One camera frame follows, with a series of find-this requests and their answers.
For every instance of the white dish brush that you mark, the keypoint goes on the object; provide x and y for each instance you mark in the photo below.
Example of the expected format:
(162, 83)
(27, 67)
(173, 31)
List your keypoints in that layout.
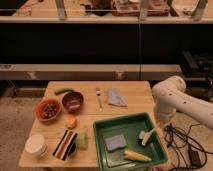
(144, 136)

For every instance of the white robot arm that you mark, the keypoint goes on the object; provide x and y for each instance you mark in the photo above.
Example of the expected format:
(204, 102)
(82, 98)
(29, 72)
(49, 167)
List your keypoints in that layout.
(170, 96)

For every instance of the green plastic tray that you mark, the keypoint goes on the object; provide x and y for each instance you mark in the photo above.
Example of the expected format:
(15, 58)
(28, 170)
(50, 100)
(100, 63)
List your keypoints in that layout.
(130, 126)

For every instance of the silver fork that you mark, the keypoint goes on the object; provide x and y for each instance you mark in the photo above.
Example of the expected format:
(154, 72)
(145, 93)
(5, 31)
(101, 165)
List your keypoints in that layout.
(98, 93)

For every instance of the blue cloth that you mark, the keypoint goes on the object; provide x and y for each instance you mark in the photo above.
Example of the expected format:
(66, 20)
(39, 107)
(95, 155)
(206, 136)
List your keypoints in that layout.
(115, 98)

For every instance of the dark red bowl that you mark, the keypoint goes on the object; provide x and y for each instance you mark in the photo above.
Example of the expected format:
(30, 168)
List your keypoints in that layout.
(73, 101)

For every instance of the green cucumber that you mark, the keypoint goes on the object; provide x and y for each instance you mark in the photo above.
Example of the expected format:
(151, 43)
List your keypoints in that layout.
(63, 90)

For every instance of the orange fruit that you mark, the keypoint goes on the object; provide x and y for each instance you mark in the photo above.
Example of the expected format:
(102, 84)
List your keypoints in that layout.
(70, 121)

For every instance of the blue sponge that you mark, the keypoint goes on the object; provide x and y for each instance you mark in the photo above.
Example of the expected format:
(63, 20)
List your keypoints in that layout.
(115, 142)

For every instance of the green apple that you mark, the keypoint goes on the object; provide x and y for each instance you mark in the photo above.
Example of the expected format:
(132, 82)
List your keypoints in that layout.
(82, 141)

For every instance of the orange bowl with food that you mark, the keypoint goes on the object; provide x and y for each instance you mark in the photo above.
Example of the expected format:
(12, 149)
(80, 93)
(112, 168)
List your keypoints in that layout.
(48, 110)

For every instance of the wooden table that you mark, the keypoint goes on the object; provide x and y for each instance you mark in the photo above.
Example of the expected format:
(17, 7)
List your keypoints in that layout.
(139, 98)

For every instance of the yellow corn cob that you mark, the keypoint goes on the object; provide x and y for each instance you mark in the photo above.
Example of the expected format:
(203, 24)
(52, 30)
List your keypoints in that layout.
(131, 155)

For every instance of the striped cloth holder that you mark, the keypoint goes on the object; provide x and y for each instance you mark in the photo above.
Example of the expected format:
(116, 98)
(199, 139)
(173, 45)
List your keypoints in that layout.
(67, 146)

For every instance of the white stacked cups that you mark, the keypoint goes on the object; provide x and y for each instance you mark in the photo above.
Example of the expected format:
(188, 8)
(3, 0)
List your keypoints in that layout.
(36, 145)

